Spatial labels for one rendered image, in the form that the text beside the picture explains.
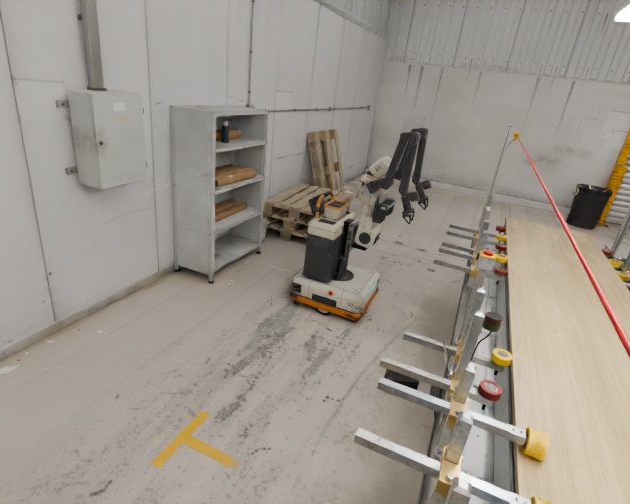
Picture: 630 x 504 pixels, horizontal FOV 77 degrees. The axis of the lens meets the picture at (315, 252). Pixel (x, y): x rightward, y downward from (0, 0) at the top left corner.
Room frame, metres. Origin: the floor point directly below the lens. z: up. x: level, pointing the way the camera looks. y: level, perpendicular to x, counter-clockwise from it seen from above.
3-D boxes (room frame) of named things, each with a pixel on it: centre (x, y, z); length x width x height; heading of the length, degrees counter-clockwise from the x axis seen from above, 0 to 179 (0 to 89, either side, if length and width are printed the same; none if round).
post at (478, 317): (1.26, -0.62, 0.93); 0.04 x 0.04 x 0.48; 69
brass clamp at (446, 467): (0.77, -0.44, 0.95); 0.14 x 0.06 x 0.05; 159
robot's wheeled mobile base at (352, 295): (3.24, -0.24, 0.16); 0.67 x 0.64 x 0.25; 69
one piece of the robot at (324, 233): (3.28, -0.15, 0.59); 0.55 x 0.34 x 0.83; 159
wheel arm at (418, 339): (1.47, -0.66, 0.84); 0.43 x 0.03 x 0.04; 69
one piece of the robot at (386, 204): (3.14, -0.51, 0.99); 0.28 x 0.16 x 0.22; 159
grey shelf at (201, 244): (3.77, 0.98, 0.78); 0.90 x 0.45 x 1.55; 159
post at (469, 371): (1.02, -0.53, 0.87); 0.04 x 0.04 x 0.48; 69
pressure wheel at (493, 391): (1.18, -0.71, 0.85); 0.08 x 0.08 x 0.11
